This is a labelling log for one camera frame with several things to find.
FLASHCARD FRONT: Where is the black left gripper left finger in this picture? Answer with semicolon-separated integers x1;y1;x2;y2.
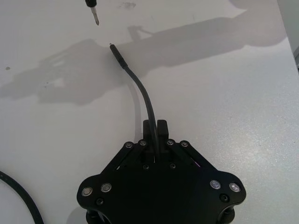
102;119;156;175

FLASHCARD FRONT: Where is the thin black cable with plug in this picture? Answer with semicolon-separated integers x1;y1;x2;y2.
108;42;163;163

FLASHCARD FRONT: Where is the thick black cable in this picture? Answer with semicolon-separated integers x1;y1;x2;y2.
0;171;45;224

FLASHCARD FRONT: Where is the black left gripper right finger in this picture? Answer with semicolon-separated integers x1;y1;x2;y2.
157;119;219;174

